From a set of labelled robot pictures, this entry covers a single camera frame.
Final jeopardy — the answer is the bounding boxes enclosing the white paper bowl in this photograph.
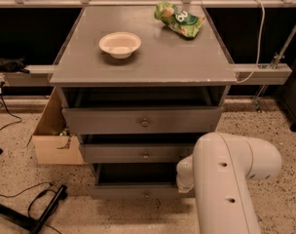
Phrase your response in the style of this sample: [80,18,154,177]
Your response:
[98,32,141,59]

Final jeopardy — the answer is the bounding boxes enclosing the grey top drawer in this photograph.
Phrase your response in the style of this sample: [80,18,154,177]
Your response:
[62,106,223,135]

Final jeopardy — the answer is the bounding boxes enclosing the grey metal rail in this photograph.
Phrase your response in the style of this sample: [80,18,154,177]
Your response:
[0,63,291,87]

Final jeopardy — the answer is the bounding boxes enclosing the black cloth bundle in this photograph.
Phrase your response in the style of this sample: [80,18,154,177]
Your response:
[0,58,28,73]

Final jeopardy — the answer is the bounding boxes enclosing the grey drawer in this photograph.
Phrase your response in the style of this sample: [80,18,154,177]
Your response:
[88,163,195,199]
[79,143,194,163]
[62,106,223,135]

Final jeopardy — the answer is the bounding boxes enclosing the cardboard box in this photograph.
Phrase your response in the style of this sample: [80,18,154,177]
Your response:
[32,89,84,165]

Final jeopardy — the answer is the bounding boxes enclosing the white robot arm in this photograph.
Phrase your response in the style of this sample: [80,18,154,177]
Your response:
[176,133,282,234]

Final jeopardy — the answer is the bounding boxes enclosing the black floor cable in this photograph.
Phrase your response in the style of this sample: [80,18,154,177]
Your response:
[0,81,23,138]

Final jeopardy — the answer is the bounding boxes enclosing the white cable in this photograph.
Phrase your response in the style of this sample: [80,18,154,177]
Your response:
[236,0,266,84]

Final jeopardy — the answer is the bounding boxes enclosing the grey bottom drawer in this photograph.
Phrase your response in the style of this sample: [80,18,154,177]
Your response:
[88,163,195,199]

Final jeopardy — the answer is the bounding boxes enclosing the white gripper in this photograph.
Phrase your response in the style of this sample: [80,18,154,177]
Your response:
[176,155,194,193]

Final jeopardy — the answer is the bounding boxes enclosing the black stand base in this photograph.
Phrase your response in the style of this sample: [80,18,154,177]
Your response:
[0,184,68,234]

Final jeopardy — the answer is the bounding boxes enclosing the green snack bag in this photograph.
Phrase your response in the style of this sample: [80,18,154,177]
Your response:
[154,2,204,39]

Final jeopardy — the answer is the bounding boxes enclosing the grey middle drawer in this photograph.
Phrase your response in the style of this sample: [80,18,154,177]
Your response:
[79,143,194,163]

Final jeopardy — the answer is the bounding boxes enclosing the grey drawer cabinet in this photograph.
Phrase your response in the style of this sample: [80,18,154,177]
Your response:
[49,5,239,184]

